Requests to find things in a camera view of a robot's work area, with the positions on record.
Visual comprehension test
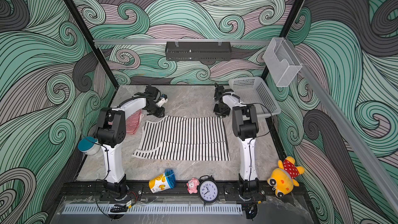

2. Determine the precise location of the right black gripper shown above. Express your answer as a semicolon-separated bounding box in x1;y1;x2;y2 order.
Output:
213;104;231;118

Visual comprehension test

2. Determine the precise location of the red white striped tank top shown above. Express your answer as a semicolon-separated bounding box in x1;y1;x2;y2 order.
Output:
125;110;144;135

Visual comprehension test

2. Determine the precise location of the black white zebra tank top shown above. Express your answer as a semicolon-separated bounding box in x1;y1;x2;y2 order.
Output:
133;116;230;161

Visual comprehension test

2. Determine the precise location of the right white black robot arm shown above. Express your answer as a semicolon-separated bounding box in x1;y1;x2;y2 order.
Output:
214;84;259;200

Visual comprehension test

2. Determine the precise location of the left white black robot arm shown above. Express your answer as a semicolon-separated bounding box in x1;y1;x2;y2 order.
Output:
94;85;168;201

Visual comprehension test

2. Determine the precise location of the grey plastic laundry basket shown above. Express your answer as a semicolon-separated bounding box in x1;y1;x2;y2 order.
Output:
229;77;281;118

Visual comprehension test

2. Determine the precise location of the black alarm clock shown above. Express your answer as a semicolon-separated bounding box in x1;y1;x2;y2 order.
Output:
198;175;219;206

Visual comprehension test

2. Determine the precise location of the pink plush toy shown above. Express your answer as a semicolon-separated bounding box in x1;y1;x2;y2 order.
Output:
186;177;200;194

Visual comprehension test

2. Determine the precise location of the teal lidded white cup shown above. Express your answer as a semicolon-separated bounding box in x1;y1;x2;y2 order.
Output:
78;136;101;156

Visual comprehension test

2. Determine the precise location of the yellow blue snack cup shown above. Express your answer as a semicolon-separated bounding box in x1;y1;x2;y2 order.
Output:
148;169;176;194

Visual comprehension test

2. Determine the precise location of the yellow plush toy red shirt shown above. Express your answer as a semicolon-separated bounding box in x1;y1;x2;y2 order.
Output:
267;156;305;198

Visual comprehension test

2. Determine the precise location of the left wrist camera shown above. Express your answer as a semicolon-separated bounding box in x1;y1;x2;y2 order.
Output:
156;94;168;107

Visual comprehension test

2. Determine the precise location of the black metal wall shelf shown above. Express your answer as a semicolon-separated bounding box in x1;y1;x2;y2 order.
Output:
165;41;232;61

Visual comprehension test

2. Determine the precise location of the aluminium back wall rail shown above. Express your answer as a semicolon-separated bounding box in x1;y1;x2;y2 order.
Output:
93;38;271;46

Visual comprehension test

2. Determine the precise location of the aluminium wall rail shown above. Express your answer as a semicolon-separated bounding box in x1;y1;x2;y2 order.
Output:
287;40;398;214
93;38;271;46

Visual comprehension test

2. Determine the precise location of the clear plastic wall bin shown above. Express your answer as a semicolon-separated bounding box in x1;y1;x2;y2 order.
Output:
263;37;302;88

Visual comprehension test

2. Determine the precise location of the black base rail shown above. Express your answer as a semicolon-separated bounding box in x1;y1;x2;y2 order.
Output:
58;179;308;203

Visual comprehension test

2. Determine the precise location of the aluminium right wall rail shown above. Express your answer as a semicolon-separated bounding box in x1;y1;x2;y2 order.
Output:
287;40;398;214

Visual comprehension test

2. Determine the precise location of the white slotted cable duct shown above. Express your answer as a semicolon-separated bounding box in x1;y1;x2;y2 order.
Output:
62;204;243;215

